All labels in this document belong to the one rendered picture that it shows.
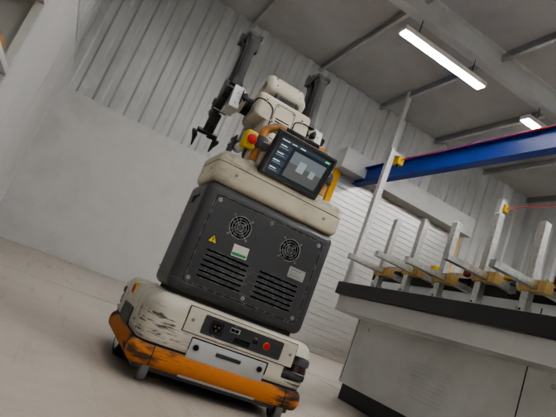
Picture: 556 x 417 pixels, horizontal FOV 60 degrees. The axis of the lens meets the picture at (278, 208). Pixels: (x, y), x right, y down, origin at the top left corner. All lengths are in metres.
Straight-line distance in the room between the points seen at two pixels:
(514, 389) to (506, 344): 0.26
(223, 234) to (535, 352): 1.27
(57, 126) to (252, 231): 6.47
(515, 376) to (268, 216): 1.31
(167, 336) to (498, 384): 1.52
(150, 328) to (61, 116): 6.63
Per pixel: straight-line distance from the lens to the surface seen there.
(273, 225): 1.75
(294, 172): 1.76
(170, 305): 1.57
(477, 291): 2.37
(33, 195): 7.85
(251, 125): 2.26
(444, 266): 2.57
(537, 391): 2.36
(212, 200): 1.67
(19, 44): 2.46
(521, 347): 2.18
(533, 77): 8.36
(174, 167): 8.07
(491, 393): 2.48
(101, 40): 8.43
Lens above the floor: 0.33
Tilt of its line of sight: 12 degrees up
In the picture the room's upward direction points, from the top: 21 degrees clockwise
